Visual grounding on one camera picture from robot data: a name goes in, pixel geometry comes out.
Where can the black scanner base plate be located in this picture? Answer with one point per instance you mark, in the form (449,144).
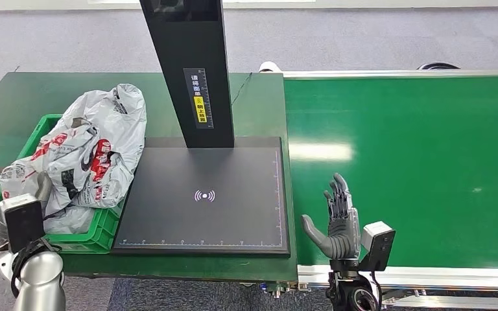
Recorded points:
(232,214)

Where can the large white mailer red print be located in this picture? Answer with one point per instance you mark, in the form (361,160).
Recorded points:
(124,124)

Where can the black scanner column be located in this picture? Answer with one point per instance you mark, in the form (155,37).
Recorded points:
(184,43)

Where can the black round object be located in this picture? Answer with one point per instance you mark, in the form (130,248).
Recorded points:
(438,66)

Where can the green plastic crate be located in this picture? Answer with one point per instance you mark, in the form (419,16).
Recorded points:
(98,236)

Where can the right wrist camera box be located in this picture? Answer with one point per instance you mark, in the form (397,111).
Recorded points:
(378,244)

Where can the metal connector bracket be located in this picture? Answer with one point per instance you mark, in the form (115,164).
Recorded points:
(283,289)

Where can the white poly mailer with red line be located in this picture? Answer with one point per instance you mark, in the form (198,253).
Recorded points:
(60,161)

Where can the small white mailer bag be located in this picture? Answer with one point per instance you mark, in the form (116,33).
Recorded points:
(68,223)

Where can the green conveyor belt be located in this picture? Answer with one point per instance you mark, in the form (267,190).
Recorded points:
(425,150)

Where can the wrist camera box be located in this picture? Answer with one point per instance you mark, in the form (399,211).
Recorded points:
(378,244)
(23,223)

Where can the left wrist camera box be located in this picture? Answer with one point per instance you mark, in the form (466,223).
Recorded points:
(23,223)

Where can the aluminium conveyor frame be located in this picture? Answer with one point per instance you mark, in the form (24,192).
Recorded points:
(446,278)

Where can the white conveyor roller end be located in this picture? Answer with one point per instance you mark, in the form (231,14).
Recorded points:
(269,67)

